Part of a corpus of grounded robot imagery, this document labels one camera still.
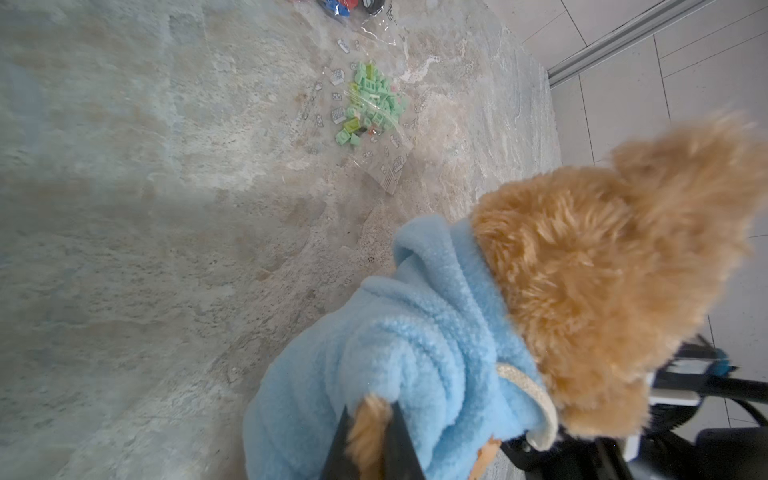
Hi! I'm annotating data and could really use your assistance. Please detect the small green pieces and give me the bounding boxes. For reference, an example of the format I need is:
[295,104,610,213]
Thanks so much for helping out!
[330,62,410,146]

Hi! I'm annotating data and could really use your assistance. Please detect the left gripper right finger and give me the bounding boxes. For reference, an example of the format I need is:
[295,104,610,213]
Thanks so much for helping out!
[383,402,425,480]

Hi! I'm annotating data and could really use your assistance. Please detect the light blue bear hoodie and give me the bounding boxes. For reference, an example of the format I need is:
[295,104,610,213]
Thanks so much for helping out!
[243,215,558,479]

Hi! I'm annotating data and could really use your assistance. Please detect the bag of colourful pieces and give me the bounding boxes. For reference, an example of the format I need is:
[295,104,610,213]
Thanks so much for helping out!
[317,0,386,17]

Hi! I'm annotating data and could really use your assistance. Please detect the metal corner post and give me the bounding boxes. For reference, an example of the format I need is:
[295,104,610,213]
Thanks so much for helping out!
[548,0,714,88]

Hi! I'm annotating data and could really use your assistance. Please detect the brown teddy bear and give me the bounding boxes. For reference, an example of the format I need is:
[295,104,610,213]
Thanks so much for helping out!
[344,113,768,480]

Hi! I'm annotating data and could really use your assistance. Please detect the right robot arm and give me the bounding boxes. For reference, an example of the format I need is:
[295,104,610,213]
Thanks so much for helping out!
[501,427,767,479]

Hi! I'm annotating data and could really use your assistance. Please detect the black corrugated cable conduit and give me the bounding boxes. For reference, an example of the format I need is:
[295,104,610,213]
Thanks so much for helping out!
[653,370,768,428]

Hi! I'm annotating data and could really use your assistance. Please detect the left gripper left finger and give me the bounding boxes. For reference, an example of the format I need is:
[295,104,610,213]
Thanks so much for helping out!
[319,408,354,480]

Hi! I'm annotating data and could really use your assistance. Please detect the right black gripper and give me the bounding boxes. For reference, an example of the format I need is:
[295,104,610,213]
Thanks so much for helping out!
[501,436,633,480]

